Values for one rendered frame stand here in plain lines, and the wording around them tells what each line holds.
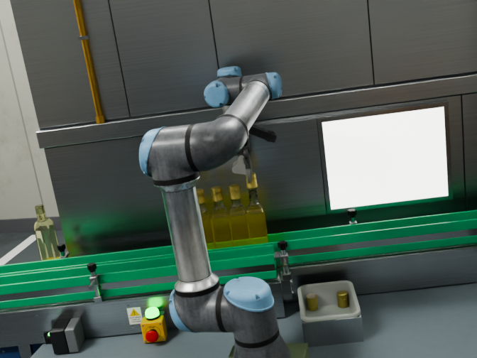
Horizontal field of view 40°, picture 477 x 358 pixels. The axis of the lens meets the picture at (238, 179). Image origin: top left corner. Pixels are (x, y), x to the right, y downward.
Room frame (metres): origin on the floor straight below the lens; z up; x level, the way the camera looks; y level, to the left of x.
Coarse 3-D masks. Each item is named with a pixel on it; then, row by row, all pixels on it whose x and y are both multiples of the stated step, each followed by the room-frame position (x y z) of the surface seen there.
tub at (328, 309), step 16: (304, 288) 1.89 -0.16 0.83; (320, 288) 1.89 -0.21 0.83; (336, 288) 1.89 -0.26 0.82; (352, 288) 1.83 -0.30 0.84; (304, 304) 1.85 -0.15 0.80; (320, 304) 1.89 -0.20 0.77; (336, 304) 1.88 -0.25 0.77; (352, 304) 1.79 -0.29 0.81; (304, 320) 1.69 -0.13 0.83; (320, 320) 1.68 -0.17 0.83
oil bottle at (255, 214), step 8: (248, 208) 2.01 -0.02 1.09; (256, 208) 2.00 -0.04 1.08; (248, 216) 2.00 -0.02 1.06; (256, 216) 2.00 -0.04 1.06; (264, 216) 2.00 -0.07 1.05; (248, 224) 2.00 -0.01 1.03; (256, 224) 2.00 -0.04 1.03; (264, 224) 2.00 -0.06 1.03; (256, 232) 2.00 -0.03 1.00; (264, 232) 2.00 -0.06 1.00; (256, 240) 2.00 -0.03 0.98; (264, 240) 2.00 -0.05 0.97
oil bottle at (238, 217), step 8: (232, 208) 2.02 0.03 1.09; (240, 208) 2.01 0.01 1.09; (232, 216) 2.01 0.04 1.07; (240, 216) 2.00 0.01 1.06; (232, 224) 2.01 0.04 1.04; (240, 224) 2.00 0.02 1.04; (232, 232) 2.01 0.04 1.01; (240, 232) 2.01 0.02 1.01; (248, 232) 2.01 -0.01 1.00; (240, 240) 2.01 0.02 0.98; (248, 240) 2.01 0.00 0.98
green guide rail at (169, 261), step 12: (216, 252) 1.98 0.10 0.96; (228, 252) 1.97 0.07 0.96; (240, 252) 1.97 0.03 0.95; (252, 252) 1.97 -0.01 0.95; (264, 252) 1.97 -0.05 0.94; (108, 264) 2.00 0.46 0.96; (120, 264) 2.00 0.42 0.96; (132, 264) 2.00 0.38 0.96; (144, 264) 1.99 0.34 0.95; (156, 264) 1.99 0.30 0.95; (168, 264) 1.99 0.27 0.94; (0, 276) 2.03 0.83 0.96; (12, 276) 2.03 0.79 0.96; (24, 276) 2.02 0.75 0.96; (36, 276) 2.02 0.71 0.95; (48, 276) 2.02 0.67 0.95; (60, 276) 2.02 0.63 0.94
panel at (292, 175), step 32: (288, 128) 2.14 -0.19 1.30; (320, 128) 2.13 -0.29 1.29; (448, 128) 2.10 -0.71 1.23; (256, 160) 2.15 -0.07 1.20; (288, 160) 2.14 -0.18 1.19; (320, 160) 2.13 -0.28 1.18; (448, 160) 2.10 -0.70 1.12; (224, 192) 2.16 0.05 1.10; (288, 192) 2.14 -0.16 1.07; (320, 192) 2.13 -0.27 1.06; (448, 192) 2.10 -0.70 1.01
